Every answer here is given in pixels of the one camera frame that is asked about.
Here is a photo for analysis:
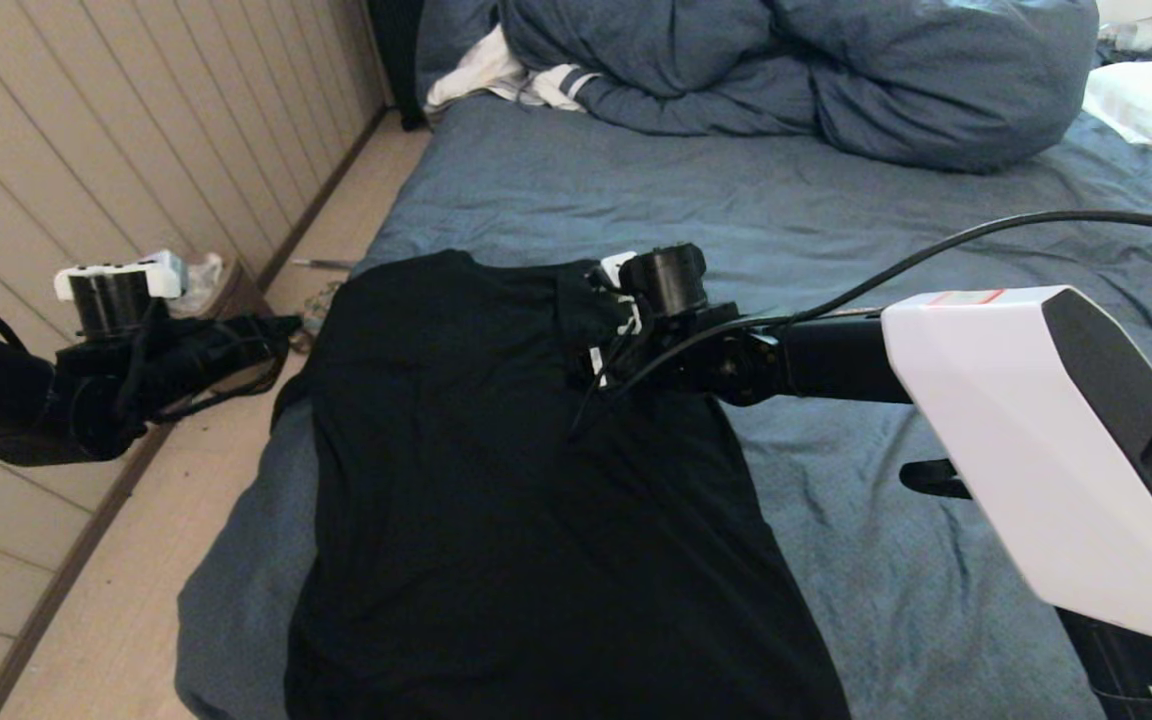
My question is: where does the black printed T-shirt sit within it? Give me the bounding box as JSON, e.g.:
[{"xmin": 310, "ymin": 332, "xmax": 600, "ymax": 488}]
[{"xmin": 271, "ymin": 250, "xmax": 852, "ymax": 720}]

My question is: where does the patterned cloth item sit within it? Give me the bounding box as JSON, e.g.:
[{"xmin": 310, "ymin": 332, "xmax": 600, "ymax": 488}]
[{"xmin": 298, "ymin": 282, "xmax": 347, "ymax": 339}]

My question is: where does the brown trash bin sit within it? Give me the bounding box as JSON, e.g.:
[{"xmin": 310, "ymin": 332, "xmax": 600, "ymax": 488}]
[{"xmin": 181, "ymin": 255, "xmax": 275, "ymax": 323}]

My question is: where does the clear plastic bin bag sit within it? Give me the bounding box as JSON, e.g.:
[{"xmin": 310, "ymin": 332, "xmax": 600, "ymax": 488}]
[{"xmin": 181, "ymin": 252, "xmax": 227, "ymax": 317}]

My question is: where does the white left wrist joint cover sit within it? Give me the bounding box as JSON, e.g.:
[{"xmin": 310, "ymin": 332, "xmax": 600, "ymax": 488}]
[{"xmin": 54, "ymin": 262, "xmax": 182, "ymax": 303}]

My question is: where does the blue bed sheet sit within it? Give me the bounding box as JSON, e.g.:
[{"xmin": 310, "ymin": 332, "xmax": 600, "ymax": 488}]
[{"xmin": 174, "ymin": 95, "xmax": 1152, "ymax": 720}]

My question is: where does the black bedside furniture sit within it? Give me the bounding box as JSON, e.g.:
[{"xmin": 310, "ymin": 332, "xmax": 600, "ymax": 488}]
[{"xmin": 366, "ymin": 0, "xmax": 429, "ymax": 131}]

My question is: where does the white striped garment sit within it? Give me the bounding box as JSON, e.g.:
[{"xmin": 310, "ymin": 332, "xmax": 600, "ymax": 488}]
[{"xmin": 424, "ymin": 25, "xmax": 602, "ymax": 116}]

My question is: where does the blue bunched duvet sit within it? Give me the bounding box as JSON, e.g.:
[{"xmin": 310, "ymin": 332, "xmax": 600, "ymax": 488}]
[{"xmin": 416, "ymin": 0, "xmax": 1100, "ymax": 173}]

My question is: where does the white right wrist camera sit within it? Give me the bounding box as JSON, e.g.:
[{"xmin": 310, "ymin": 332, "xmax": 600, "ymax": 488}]
[{"xmin": 586, "ymin": 252, "xmax": 643, "ymax": 377}]

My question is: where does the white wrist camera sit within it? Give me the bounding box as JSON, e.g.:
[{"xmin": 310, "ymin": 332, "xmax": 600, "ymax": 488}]
[
  {"xmin": 141, "ymin": 250, "xmax": 187, "ymax": 297},
  {"xmin": 586, "ymin": 252, "xmax": 643, "ymax": 377}
]

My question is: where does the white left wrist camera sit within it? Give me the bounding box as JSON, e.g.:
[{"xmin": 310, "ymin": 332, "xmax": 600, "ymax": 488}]
[{"xmin": 141, "ymin": 250, "xmax": 187, "ymax": 297}]

